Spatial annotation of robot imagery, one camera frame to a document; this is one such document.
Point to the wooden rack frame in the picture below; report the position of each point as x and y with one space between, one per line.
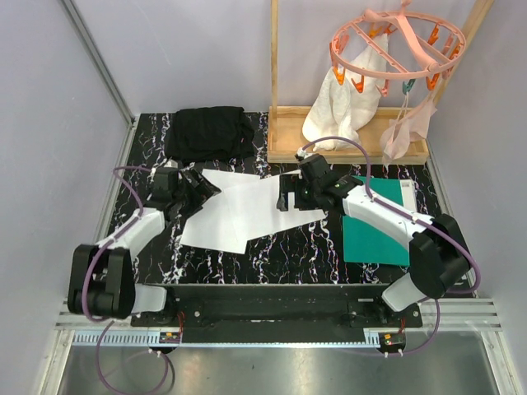
285 138

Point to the black folded cloth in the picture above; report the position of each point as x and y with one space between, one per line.
209 133

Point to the pink hanging mesh cloth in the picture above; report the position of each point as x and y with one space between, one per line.
410 126

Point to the white hanging towel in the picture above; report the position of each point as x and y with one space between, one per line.
340 110

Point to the green file folder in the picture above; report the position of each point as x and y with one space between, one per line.
362 243

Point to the pink round clip hanger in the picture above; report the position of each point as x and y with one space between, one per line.
412 46

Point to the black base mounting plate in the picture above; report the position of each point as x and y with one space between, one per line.
278 315

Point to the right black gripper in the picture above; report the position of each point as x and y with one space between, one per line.
292 183

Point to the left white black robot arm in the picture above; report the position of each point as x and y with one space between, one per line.
101 284

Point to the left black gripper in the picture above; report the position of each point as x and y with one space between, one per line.
198 192

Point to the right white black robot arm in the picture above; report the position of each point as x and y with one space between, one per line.
438 254

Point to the white paper sheet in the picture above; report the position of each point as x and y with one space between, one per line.
253 202
213 228

